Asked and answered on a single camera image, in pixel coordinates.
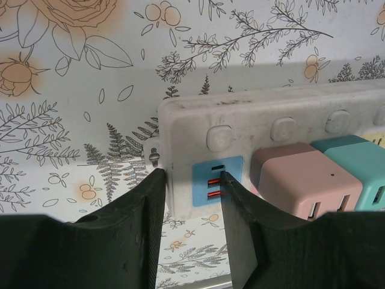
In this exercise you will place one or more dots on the pink cube plug adapter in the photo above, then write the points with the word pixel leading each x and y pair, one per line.
pixel 300 180

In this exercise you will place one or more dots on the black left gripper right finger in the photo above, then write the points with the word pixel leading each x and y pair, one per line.
pixel 300 256

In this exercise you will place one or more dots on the long white power strip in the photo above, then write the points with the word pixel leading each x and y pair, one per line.
pixel 240 111

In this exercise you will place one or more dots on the teal cube plug adapter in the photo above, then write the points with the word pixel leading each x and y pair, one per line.
pixel 361 162

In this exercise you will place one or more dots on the floral patterned table cover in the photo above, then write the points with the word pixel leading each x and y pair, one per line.
pixel 90 105

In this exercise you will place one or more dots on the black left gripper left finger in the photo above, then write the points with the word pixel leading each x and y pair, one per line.
pixel 75 253

